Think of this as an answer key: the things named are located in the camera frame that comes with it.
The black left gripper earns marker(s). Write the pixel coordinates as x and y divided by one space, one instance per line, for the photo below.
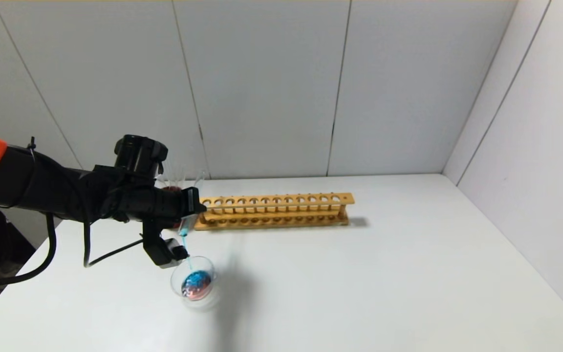
191 201

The test tube with blue pigment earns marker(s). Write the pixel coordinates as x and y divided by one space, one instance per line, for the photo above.
186 226

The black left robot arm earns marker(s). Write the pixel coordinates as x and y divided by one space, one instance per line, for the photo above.
66 190

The wooden test tube rack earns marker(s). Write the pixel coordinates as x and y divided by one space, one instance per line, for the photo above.
271 200

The dark red plastic cup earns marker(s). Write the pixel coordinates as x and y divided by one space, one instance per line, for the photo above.
171 188

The clear glass dish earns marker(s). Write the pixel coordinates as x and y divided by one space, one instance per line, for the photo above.
197 286

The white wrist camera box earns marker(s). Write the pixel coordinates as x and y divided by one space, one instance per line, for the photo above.
168 240

